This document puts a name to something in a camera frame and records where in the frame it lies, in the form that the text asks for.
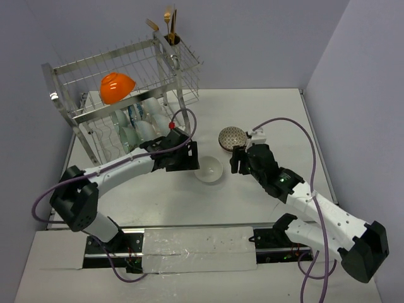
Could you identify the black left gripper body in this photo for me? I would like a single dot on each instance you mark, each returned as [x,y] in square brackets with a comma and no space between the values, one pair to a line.
[188,156]

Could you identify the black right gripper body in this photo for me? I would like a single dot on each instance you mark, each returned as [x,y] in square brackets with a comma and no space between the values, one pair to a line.
[245,167]

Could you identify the white bowl brown pattern stack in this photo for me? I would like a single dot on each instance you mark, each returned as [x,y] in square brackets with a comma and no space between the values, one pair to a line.
[210,169]

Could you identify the white bowl front stack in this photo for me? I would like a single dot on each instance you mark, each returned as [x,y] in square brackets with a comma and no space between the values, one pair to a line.
[161,124]

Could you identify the white bowl orange stack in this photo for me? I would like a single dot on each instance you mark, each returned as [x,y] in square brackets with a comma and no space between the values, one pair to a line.
[145,130]

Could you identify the mint bowl gold rim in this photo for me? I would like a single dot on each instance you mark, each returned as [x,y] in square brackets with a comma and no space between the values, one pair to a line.
[129,139]

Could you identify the blue floral bowl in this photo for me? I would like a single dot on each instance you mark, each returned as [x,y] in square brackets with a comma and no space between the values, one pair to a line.
[140,112]

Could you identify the white orange bottom bowl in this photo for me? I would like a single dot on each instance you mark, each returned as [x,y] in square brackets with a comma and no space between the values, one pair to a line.
[115,86]

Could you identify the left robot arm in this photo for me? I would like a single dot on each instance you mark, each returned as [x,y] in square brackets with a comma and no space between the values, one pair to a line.
[75,199]

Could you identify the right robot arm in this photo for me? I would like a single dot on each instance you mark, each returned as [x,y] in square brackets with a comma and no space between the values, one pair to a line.
[360,247]

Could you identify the stainless steel dish rack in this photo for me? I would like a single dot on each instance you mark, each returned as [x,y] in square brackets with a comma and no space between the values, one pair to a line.
[89,91]

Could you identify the brown lattice pattern bowl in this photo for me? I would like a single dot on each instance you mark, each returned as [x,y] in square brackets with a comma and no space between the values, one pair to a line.
[230,137]

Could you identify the taped white cover sheet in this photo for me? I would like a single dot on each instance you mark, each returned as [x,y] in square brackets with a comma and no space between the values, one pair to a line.
[198,250]

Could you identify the perforated steel cutlery holder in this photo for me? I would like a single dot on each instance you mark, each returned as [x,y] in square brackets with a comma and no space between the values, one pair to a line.
[170,51]

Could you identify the gold knife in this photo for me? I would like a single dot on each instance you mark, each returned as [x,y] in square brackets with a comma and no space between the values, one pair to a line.
[172,30]

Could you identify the gold fork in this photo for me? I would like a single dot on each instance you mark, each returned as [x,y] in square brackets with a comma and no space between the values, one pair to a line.
[167,18]

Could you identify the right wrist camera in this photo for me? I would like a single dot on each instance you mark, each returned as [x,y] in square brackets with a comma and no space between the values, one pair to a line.
[255,137]

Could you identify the black mounting rail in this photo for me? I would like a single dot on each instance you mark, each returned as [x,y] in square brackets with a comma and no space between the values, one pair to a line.
[270,248]

